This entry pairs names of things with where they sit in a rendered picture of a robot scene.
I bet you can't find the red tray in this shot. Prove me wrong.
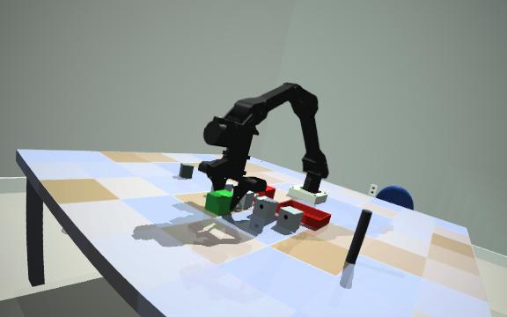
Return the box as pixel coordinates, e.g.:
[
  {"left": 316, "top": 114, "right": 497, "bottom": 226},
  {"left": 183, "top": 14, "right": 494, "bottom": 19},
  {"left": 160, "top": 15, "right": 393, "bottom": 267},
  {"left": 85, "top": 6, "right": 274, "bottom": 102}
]
[{"left": 276, "top": 200, "right": 332, "bottom": 229}]

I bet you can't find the red block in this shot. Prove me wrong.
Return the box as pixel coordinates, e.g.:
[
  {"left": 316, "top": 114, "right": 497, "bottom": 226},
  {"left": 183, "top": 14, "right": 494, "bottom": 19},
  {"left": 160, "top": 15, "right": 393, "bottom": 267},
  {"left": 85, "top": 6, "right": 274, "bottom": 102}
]
[{"left": 253, "top": 186, "right": 276, "bottom": 202}]

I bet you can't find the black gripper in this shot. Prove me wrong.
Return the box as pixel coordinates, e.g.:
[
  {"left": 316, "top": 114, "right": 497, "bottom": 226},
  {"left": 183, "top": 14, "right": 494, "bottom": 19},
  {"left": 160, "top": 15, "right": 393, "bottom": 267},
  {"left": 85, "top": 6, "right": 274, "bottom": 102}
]
[{"left": 198, "top": 147, "right": 267, "bottom": 210}]

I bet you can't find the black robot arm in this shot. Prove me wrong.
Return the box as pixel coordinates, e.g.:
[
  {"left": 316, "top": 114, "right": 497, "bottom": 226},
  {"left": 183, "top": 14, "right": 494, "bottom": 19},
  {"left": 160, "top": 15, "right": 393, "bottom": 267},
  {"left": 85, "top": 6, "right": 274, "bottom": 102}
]
[{"left": 203, "top": 82, "right": 329, "bottom": 194}]

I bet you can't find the black cylinder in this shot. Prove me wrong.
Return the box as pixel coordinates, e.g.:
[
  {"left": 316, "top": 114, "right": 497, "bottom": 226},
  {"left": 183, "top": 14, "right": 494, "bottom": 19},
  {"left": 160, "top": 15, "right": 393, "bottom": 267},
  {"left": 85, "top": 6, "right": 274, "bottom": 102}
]
[{"left": 345, "top": 210, "right": 373, "bottom": 264}]

